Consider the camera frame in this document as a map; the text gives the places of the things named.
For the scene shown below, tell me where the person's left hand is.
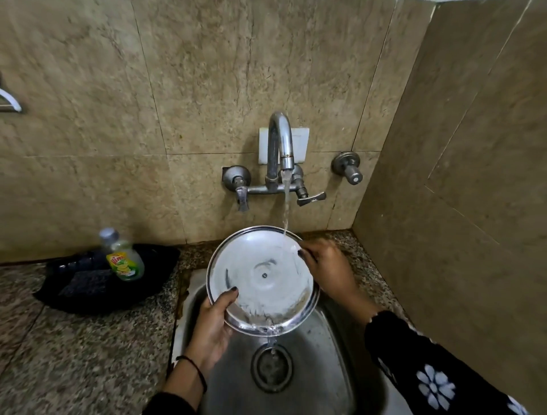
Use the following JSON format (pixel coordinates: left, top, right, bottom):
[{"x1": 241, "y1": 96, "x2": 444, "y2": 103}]
[{"x1": 184, "y1": 286, "x2": 239, "y2": 373}]

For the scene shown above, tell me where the person's right hand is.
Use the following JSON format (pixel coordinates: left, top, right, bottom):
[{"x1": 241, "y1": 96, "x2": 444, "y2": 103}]
[{"x1": 297, "y1": 238, "x2": 369, "y2": 316}]

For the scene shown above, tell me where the round steel lid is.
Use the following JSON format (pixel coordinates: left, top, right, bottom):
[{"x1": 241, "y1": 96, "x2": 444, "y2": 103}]
[{"x1": 206, "y1": 225, "x2": 321, "y2": 339}]

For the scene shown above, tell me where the person's right forearm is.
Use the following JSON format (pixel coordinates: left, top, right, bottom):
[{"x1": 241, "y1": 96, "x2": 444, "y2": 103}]
[{"x1": 341, "y1": 295, "x2": 530, "y2": 415}]

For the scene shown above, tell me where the black wrist thread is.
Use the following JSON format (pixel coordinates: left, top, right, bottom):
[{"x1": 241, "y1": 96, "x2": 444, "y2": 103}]
[{"x1": 175, "y1": 355, "x2": 209, "y2": 394}]

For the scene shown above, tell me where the steel sink drain strainer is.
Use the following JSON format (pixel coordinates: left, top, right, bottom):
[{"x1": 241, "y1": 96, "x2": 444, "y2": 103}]
[{"x1": 250, "y1": 341, "x2": 295, "y2": 394}]

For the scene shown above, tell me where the black plastic soap tray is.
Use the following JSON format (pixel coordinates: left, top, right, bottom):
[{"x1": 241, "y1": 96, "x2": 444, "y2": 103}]
[{"x1": 33, "y1": 243, "x2": 181, "y2": 316}]

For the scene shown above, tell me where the steel sink basin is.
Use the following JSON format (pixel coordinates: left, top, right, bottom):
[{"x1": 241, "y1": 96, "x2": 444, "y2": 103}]
[{"x1": 170, "y1": 267, "x2": 413, "y2": 415}]

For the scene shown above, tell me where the clear dish soap bottle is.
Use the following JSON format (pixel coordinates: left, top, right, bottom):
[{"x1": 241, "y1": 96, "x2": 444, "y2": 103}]
[{"x1": 99, "y1": 227, "x2": 145, "y2": 282}]

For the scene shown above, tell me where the dark scrub sponge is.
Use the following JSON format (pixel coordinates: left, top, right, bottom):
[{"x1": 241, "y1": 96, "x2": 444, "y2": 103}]
[{"x1": 58, "y1": 269, "x2": 114, "y2": 298}]

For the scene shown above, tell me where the white hanging peeler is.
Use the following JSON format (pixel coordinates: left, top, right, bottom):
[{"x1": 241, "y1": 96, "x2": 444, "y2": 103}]
[{"x1": 0, "y1": 72, "x2": 23, "y2": 114}]

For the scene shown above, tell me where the steel wall valve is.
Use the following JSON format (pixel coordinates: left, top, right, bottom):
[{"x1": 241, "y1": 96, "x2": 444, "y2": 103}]
[{"x1": 331, "y1": 150, "x2": 364, "y2": 186}]

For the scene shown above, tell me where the white blank wall plate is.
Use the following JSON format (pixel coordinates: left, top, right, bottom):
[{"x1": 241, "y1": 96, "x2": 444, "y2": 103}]
[{"x1": 258, "y1": 127, "x2": 311, "y2": 165}]

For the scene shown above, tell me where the steel wall faucet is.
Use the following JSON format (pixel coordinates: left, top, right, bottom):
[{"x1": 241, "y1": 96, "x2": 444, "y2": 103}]
[{"x1": 221, "y1": 112, "x2": 328, "y2": 213}]

